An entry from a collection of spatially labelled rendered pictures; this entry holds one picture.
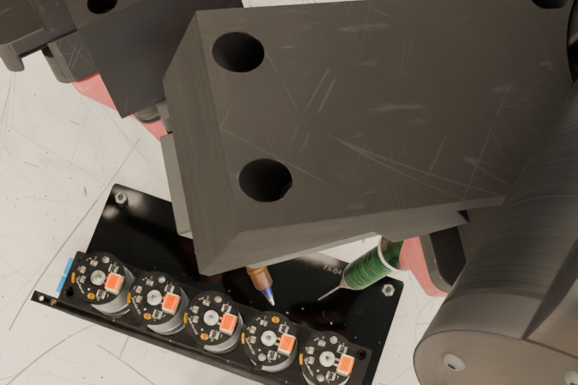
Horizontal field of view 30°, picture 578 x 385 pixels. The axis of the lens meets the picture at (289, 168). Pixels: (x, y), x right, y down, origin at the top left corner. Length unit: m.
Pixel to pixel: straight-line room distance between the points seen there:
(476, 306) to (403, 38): 0.07
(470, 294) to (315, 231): 0.05
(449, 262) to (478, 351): 0.13
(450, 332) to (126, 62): 0.16
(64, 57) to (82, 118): 0.22
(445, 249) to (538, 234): 0.13
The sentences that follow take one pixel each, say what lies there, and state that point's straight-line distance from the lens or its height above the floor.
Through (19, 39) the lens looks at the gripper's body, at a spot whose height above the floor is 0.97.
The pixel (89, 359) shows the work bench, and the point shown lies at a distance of 0.57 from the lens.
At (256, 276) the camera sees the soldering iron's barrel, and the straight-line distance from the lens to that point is 0.47.
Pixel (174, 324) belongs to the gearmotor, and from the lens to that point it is 0.52.
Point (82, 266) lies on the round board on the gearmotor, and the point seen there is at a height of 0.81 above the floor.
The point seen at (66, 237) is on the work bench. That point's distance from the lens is 0.58.
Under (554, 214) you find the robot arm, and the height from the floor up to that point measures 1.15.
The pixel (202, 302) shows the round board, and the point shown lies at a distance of 0.50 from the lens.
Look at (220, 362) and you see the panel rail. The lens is 0.50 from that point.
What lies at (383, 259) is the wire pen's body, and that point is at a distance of 0.37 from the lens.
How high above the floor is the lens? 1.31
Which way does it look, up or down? 75 degrees down
